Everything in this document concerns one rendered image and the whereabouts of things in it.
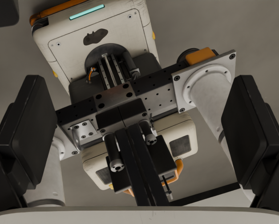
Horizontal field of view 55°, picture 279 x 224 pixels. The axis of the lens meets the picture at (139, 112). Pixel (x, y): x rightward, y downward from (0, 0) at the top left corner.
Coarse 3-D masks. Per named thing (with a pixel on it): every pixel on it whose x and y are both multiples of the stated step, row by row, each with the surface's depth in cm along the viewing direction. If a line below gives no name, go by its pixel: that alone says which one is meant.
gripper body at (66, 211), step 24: (0, 216) 7; (24, 216) 7; (48, 216) 7; (72, 216) 7; (96, 216) 7; (120, 216) 7; (144, 216) 7; (168, 216) 7; (192, 216) 7; (216, 216) 7; (240, 216) 7; (264, 216) 7
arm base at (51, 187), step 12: (60, 144) 65; (48, 156) 60; (60, 156) 68; (48, 168) 58; (60, 168) 62; (48, 180) 56; (60, 180) 59; (36, 192) 53; (48, 192) 54; (60, 192) 56
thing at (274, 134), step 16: (240, 80) 12; (240, 96) 11; (256, 96) 11; (224, 112) 13; (240, 112) 11; (256, 112) 10; (272, 112) 11; (224, 128) 13; (240, 128) 11; (256, 128) 10; (272, 128) 10; (240, 144) 11; (256, 144) 10; (272, 144) 9; (240, 160) 11; (256, 160) 10; (272, 160) 10; (240, 176) 11; (256, 176) 10; (256, 192) 10
